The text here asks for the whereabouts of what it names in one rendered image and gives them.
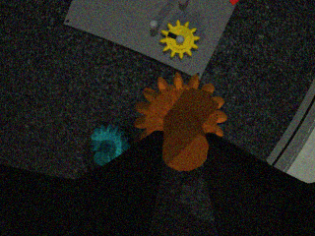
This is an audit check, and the yellow gear with black stripe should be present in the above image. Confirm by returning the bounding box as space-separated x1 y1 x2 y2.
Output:
158 20 200 59

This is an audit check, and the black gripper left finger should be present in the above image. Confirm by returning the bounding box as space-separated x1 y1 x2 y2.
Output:
0 130 162 236

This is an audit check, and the teal gear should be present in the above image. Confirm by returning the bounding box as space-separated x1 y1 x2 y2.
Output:
90 123 130 165

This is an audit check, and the orange gear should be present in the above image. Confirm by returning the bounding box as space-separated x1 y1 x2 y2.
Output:
134 71 228 172

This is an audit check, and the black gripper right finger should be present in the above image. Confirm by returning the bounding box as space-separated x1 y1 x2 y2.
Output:
204 133 315 236

